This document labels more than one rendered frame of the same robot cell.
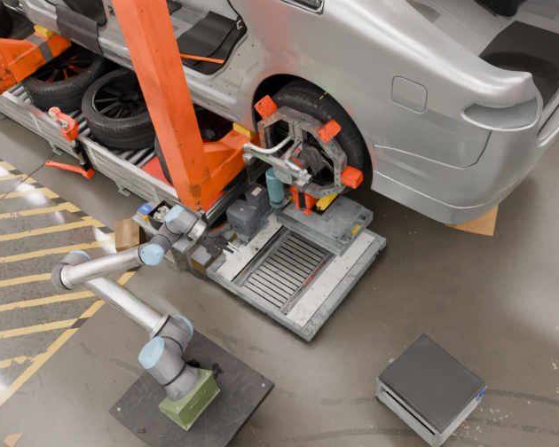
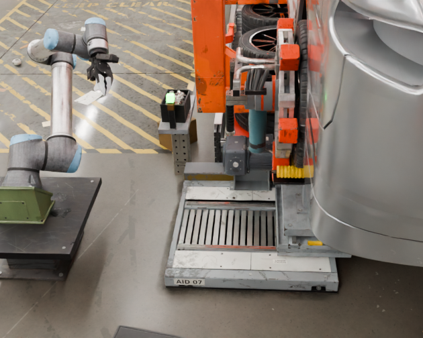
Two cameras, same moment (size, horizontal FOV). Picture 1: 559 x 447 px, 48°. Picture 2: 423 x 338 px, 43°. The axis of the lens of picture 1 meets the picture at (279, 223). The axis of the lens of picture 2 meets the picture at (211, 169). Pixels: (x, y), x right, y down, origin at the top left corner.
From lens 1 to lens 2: 223 cm
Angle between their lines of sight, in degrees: 40
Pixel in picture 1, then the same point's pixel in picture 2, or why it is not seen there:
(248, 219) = (229, 150)
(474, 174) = (329, 144)
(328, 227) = (291, 217)
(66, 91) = (256, 23)
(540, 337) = not seen: outside the picture
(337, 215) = not seen: hidden behind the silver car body
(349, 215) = not seen: hidden behind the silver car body
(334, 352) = (168, 312)
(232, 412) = (23, 241)
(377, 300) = (260, 318)
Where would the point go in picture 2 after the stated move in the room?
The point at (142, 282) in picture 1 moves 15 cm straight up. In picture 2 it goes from (150, 161) to (148, 141)
